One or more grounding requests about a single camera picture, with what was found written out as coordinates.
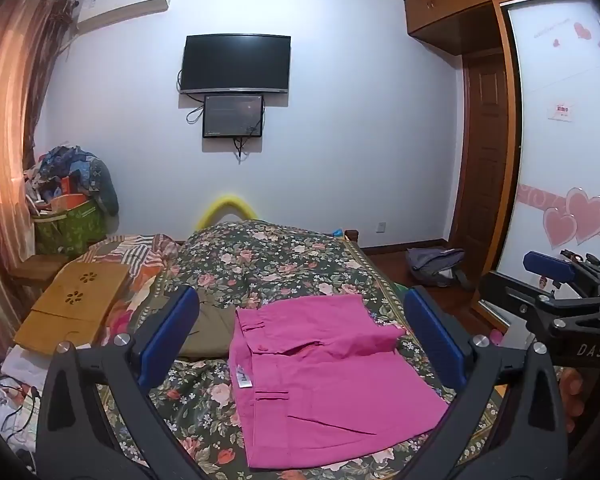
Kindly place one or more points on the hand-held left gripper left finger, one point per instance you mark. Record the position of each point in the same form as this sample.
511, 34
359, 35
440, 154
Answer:
170, 330

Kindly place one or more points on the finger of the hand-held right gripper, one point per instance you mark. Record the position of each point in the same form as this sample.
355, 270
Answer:
505, 295
550, 264

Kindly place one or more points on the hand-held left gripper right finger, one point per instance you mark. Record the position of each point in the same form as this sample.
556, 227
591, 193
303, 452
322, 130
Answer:
435, 335

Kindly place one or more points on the pink pants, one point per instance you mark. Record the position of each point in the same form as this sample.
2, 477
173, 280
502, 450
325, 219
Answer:
330, 380

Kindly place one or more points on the olive green pants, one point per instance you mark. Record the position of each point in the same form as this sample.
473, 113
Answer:
212, 327

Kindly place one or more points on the person's right hand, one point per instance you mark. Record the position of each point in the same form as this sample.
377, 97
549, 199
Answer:
572, 400

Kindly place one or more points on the grey backpack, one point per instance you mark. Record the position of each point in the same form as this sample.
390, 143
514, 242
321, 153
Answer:
435, 265

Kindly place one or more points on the striped blanket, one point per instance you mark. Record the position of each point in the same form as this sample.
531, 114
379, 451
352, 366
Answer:
142, 260

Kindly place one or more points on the bamboo lap table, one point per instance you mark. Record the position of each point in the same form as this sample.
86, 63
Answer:
65, 310

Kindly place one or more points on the floral bedspread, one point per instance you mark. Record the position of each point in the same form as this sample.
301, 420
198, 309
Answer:
280, 260

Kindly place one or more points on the yellow foam arch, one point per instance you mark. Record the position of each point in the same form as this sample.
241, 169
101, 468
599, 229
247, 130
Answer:
227, 205

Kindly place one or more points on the green bag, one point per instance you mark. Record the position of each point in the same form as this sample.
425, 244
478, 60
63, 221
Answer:
70, 227

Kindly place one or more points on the wooden stool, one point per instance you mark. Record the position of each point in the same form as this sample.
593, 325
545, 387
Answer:
35, 267

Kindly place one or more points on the white cloth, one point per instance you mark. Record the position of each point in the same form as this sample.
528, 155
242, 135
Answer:
15, 365

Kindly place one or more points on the pile of clothes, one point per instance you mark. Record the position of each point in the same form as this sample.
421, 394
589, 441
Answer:
75, 170

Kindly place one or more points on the small black monitor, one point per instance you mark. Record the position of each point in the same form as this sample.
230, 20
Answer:
232, 116

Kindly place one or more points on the brown curtain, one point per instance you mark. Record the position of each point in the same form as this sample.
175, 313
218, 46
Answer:
10, 135

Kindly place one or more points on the wooden overhead cabinet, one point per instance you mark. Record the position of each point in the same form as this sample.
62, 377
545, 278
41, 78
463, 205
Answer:
460, 0

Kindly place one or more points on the white air conditioner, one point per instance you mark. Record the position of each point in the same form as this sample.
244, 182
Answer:
122, 2

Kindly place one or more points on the white wall outlet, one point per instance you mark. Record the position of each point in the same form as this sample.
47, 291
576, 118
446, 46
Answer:
380, 227

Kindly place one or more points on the wall-mounted black television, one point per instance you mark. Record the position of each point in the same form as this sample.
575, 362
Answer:
235, 62

